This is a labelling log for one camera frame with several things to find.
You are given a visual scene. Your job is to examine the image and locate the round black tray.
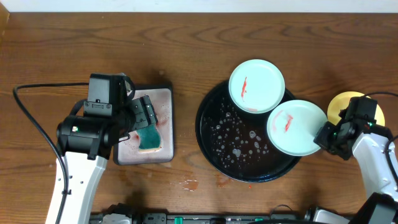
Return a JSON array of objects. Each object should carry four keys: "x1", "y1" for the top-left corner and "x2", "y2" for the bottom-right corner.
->
[{"x1": 195, "y1": 80, "x2": 300, "y2": 182}]

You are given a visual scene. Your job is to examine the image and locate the rectangular black sponge tray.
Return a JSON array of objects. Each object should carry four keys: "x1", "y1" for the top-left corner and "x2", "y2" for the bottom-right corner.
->
[{"x1": 113, "y1": 85, "x2": 174, "y2": 166}]

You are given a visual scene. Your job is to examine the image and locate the green orange sponge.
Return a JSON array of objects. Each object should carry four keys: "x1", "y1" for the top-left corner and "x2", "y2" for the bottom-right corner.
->
[{"x1": 137, "y1": 124, "x2": 161, "y2": 153}]

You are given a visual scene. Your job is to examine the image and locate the light green plate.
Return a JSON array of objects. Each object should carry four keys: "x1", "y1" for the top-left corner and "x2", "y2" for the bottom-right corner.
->
[
  {"x1": 266, "y1": 100, "x2": 327, "y2": 156},
  {"x1": 228, "y1": 59, "x2": 285, "y2": 114}
]

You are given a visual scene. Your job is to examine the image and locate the yellow plate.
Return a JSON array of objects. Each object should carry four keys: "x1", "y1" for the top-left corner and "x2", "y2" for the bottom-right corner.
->
[{"x1": 327, "y1": 91, "x2": 386, "y2": 126}]

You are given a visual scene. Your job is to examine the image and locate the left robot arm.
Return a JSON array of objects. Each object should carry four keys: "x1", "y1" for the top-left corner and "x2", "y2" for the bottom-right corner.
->
[{"x1": 46, "y1": 95, "x2": 161, "y2": 223}]

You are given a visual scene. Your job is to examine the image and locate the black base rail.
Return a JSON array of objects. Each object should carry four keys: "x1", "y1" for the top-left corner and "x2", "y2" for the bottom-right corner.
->
[{"x1": 88, "y1": 204, "x2": 314, "y2": 224}]

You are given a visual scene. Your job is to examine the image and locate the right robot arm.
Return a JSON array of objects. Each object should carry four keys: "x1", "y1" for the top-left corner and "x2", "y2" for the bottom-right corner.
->
[{"x1": 310, "y1": 96, "x2": 397, "y2": 223}]

